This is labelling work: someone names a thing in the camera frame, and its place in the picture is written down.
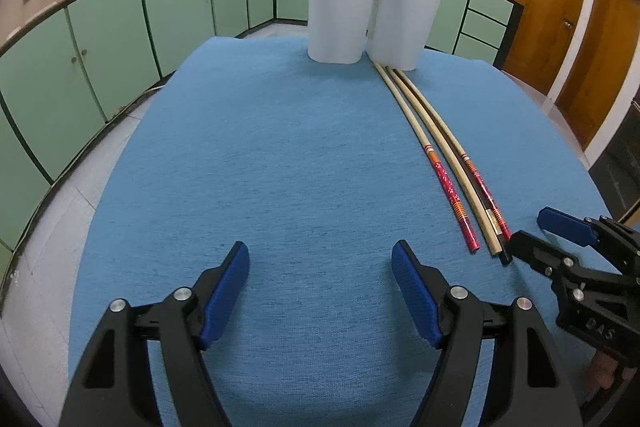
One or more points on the black furniture piece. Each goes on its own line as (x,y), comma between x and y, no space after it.
(620,172)

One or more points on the person's right hand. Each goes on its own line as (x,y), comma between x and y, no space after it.
(602,369)

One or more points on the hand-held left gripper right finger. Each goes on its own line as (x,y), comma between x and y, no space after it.
(415,292)

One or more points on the blue cloth mat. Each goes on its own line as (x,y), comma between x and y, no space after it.
(280,157)

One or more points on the brown chopstick red end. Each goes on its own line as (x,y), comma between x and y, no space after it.
(487,199)

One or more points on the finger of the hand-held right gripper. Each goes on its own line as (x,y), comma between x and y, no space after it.
(565,224)
(535,252)

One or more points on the green drawer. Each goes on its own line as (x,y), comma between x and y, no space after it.
(477,51)
(485,30)
(492,7)

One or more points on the wooden door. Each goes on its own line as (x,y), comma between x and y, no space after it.
(600,67)
(545,7)

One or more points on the white double utensil holder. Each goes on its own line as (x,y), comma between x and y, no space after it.
(340,17)

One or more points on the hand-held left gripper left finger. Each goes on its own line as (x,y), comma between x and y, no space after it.
(225,292)

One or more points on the row of green base cabinets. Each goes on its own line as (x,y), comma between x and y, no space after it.
(110,32)

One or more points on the light chopstick red patterned end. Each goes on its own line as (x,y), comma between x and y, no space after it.
(439,172)

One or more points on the dark brown chopstick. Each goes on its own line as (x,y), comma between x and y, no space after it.
(505,257)

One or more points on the light chopstick brown end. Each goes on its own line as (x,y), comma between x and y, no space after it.
(470,189)

